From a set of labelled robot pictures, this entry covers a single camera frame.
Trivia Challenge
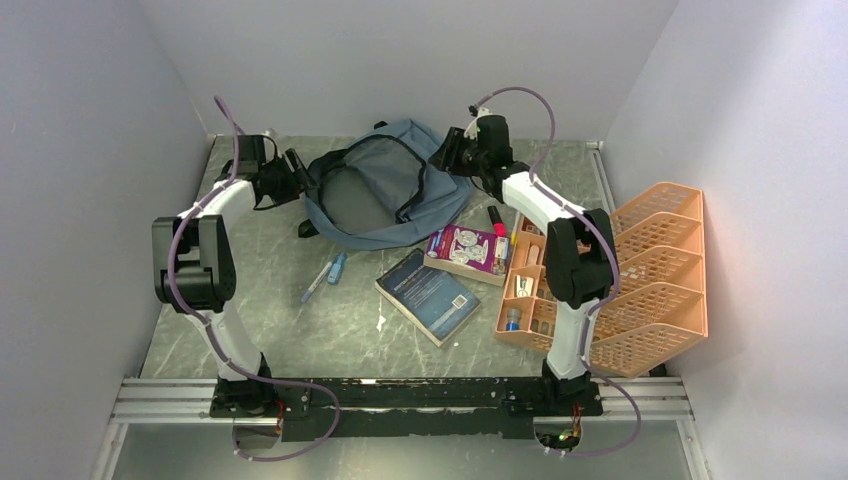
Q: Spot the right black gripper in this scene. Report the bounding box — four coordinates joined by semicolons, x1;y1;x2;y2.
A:
428;126;488;178

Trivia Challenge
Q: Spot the blue-grey backpack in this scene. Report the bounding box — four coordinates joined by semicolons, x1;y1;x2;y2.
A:
298;119;473;251

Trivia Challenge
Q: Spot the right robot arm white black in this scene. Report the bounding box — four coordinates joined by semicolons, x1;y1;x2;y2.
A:
429;114;620;416

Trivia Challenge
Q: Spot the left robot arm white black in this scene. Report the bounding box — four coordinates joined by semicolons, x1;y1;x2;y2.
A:
152;134;315;417

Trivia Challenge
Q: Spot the pink highlighter marker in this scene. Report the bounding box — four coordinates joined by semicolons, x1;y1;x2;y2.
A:
487;205;508;237

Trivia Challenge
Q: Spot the blue pen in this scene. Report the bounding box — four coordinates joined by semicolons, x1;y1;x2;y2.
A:
300;261;333;304

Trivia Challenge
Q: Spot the purple illustrated book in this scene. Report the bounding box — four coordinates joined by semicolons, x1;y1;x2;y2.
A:
423;225;510;287

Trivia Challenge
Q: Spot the yellow pen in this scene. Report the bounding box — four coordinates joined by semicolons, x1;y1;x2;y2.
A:
510;212;522;247

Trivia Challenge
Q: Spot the pink eraser in organizer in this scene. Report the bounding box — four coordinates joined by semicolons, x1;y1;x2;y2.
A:
526;245;541;266

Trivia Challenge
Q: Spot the dark blue book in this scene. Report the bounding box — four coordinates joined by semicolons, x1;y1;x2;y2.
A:
375;248;481;347

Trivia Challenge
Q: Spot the blue-capped item in organizer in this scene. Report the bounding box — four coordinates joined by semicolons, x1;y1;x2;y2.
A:
505;308;522;331

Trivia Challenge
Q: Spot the orange plastic desk organizer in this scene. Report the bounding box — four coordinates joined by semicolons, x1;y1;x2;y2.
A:
494;182;708;378

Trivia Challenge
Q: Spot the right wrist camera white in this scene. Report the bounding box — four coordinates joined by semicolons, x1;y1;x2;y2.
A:
464;105;492;140

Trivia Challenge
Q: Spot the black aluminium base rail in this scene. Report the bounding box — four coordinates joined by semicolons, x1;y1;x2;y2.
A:
110;377;694;442

